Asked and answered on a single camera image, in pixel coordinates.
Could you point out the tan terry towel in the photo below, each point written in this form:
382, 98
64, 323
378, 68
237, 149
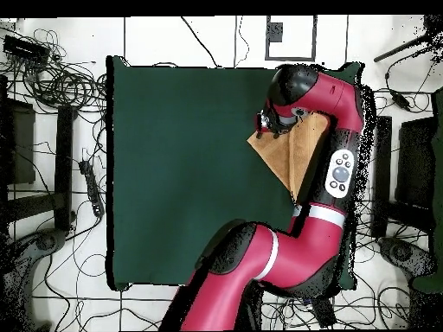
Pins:
290, 155

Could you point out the grey square floor frame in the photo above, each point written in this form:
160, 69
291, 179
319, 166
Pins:
314, 38

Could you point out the black horizontal beam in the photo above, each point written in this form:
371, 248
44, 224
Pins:
31, 207
405, 214

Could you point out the black rectangular box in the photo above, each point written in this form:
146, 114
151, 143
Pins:
325, 313

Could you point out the black rod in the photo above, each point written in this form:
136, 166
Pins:
398, 51

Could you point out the black upright post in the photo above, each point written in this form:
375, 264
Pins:
382, 155
64, 166

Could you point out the black adapter box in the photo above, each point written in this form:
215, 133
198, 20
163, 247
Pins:
24, 48

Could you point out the dark green table cloth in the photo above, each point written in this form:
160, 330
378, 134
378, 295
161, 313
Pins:
173, 190

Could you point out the dark flat panel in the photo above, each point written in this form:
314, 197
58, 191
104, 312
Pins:
415, 162
20, 145

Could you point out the black power strip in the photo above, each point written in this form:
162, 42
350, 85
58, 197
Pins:
91, 186

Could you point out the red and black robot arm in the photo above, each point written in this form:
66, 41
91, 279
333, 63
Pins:
294, 256

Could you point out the dark curved stand base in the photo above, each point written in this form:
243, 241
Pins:
401, 254
45, 240

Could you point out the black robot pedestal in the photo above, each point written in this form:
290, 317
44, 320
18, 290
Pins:
252, 311

